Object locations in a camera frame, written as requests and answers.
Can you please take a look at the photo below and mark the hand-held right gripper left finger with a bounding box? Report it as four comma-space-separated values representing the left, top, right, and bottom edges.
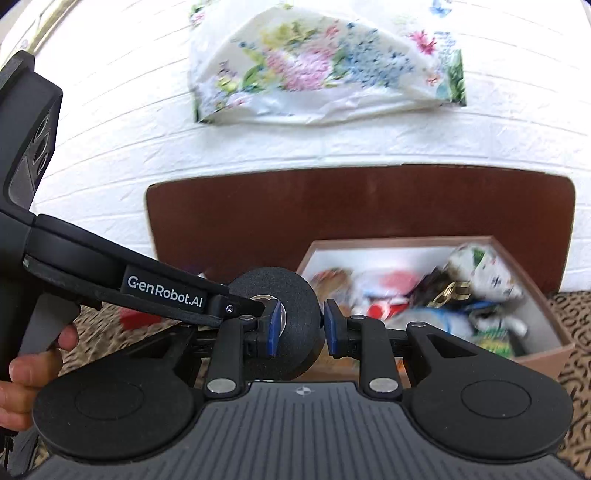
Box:
122, 300, 280, 398

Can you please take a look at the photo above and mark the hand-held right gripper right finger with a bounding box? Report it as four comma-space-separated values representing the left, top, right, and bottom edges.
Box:
323, 299, 490, 398

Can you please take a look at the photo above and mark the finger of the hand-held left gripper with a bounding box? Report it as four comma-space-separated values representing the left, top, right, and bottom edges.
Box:
205, 295, 278, 329

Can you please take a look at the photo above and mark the black tape roll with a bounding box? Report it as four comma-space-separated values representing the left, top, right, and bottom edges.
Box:
228, 267, 322, 383

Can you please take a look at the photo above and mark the brown cardboard box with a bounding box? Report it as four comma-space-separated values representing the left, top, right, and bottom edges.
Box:
295, 236, 575, 393

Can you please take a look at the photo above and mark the person's left hand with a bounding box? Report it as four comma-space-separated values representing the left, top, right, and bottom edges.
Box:
0, 323, 79, 432

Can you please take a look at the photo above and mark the red and white packet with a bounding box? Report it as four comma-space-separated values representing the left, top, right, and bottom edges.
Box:
360, 270, 421, 319

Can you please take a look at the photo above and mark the red tape roll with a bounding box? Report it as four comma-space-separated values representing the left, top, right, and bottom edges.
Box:
119, 308, 153, 330

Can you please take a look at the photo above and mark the brown wooden headboard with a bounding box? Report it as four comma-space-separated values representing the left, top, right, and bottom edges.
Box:
145, 164, 578, 296

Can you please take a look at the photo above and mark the gold metal clip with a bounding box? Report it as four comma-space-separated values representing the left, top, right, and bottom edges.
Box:
427, 281, 472, 309

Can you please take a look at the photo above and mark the green snack packet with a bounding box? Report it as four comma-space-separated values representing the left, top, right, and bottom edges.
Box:
475, 323, 515, 358

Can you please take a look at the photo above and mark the white floral pouch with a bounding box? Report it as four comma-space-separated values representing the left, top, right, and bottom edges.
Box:
445, 244, 522, 305

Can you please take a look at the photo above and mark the leopard print blanket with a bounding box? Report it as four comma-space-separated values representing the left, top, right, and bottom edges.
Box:
0, 272, 591, 480

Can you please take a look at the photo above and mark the floral cloth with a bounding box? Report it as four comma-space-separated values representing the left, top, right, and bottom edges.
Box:
188, 0, 467, 124

